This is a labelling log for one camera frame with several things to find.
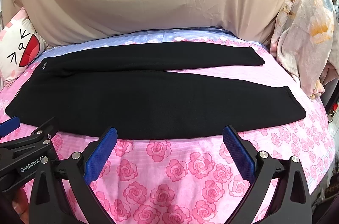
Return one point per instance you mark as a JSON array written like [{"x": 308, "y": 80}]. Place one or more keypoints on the pink rose bed sheet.
[{"x": 196, "y": 181}]

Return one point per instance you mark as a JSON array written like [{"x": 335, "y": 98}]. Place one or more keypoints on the person's left hand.
[{"x": 20, "y": 205}]

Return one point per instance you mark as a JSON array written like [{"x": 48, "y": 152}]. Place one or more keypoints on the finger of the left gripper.
[
  {"x": 34, "y": 137},
  {"x": 9, "y": 126}
]

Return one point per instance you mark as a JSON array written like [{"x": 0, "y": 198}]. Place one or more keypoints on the black pants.
[{"x": 149, "y": 92}]

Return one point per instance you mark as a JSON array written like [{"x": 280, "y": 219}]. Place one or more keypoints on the white cartoon face pillow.
[{"x": 20, "y": 46}]

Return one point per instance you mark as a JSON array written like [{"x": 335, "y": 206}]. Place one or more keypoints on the floral pale pink blanket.
[{"x": 305, "y": 43}]

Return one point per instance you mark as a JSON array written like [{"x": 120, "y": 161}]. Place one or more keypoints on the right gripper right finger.
[{"x": 291, "y": 200}]

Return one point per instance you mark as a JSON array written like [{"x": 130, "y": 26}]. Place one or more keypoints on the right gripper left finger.
[{"x": 49, "y": 202}]

